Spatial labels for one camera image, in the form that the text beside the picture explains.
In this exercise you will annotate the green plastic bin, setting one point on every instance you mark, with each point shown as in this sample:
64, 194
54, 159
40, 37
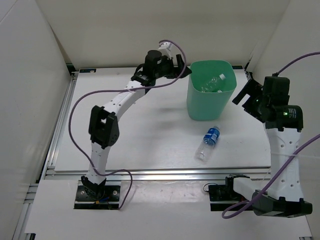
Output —
202, 106

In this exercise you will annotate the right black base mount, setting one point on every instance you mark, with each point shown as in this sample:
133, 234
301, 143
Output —
222, 196

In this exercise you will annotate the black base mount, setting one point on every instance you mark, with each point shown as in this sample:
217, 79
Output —
92, 196
222, 196

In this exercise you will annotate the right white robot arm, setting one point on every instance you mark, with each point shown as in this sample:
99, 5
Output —
282, 196

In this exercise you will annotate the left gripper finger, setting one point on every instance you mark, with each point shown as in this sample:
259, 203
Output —
180, 61
181, 72

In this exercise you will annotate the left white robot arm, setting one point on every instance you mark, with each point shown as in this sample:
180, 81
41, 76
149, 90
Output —
104, 120

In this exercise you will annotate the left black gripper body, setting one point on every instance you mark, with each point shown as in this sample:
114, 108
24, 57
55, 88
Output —
165, 67

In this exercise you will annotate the blue label plastic bottle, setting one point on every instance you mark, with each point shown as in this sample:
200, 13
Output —
208, 143

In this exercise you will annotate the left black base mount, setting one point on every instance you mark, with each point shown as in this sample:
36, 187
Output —
92, 196

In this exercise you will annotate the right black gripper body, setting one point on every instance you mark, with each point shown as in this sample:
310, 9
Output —
258, 100

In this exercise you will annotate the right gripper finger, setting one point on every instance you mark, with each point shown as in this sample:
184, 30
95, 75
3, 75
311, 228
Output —
251, 88
252, 110

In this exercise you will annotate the clear bottle white cap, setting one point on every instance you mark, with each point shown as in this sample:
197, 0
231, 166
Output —
215, 85

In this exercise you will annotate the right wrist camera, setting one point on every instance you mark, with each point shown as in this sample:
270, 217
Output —
276, 90

